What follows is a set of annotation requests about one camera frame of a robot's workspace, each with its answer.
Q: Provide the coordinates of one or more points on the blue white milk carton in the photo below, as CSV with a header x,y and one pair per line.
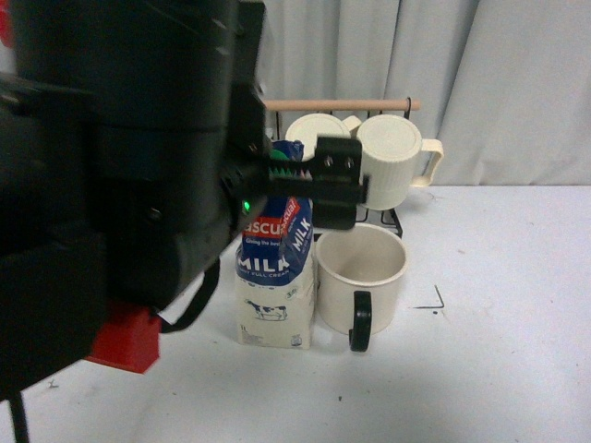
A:
x,y
275,276

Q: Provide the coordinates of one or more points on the cream ribbed mug right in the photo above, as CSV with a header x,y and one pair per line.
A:
x,y
395,157

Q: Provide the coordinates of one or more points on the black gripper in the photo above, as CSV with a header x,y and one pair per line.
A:
x,y
332,179

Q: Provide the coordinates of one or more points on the black wire mug rack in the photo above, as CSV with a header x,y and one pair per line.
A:
x,y
362,109

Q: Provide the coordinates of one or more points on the cream ribbed mug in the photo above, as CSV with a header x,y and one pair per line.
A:
x,y
395,157
308,128

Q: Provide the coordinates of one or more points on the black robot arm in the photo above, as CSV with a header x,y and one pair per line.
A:
x,y
133,152

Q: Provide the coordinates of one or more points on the red plastic block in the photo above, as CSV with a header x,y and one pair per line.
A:
x,y
128,339

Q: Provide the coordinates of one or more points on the cream mug with black handle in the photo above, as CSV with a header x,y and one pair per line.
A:
x,y
360,275

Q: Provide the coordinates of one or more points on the cream ribbed mug left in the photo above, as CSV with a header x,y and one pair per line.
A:
x,y
308,128

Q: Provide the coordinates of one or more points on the grey curtain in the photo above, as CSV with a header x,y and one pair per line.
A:
x,y
504,85

